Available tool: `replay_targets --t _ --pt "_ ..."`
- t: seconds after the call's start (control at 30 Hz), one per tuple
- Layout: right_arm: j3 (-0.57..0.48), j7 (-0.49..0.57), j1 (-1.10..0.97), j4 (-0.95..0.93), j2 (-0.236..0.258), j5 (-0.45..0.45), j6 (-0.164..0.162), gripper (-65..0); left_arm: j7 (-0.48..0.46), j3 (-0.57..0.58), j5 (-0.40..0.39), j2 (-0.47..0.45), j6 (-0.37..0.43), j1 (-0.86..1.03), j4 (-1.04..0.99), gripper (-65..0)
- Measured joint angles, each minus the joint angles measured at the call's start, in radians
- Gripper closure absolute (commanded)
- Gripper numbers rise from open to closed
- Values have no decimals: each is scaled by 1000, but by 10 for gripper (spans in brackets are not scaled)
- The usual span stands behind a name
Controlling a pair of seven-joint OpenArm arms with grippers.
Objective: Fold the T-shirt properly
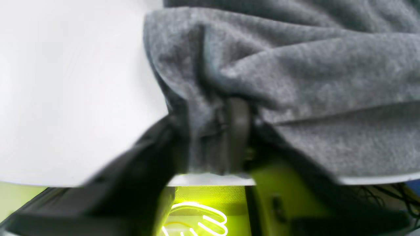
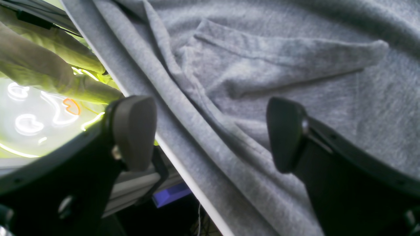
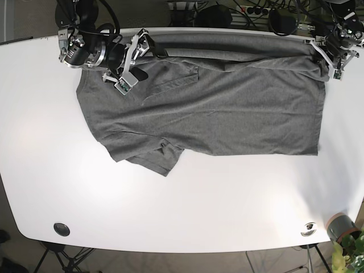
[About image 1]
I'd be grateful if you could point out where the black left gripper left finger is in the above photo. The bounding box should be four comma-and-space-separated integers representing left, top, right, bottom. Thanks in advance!
7, 115, 185, 236

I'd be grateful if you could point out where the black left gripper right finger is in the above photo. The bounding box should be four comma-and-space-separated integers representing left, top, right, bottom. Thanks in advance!
226, 98, 410, 236

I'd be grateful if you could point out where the grey T-shirt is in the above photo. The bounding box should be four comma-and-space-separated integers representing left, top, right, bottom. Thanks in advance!
143, 0, 419, 184

